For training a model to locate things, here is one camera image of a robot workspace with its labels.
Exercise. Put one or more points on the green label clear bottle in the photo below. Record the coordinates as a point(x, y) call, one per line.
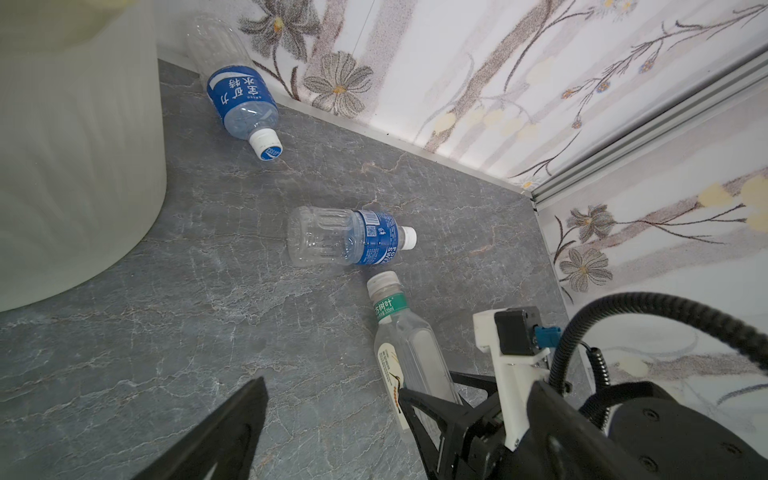
point(406, 348)

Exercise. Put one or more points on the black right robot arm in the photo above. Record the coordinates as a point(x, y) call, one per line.
point(633, 430)

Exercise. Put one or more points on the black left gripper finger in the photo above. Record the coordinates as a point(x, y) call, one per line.
point(223, 445)

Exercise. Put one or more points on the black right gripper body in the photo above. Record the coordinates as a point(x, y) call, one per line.
point(461, 441)

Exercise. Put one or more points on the white bin with yellow liner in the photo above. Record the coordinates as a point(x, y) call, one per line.
point(83, 168)

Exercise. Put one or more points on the clear bottle blue label top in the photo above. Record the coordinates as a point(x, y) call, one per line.
point(326, 236)

